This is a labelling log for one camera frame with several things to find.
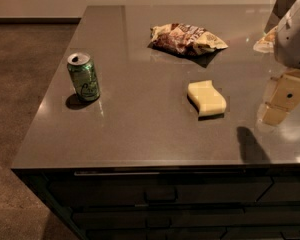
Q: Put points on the pale snack packet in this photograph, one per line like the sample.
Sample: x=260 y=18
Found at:
x=267 y=42

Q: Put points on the yellow sponge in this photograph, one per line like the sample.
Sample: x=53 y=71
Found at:
x=206 y=98

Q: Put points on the dark box with snacks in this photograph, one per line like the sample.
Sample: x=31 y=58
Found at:
x=280 y=8

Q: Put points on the brown chip bag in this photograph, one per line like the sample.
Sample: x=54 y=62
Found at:
x=185 y=40

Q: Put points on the dark drawer cabinet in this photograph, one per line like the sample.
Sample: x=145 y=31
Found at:
x=230 y=204

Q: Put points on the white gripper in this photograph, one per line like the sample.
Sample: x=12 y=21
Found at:
x=294 y=40

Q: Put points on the green soda can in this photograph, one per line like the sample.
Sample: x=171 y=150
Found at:
x=82 y=73

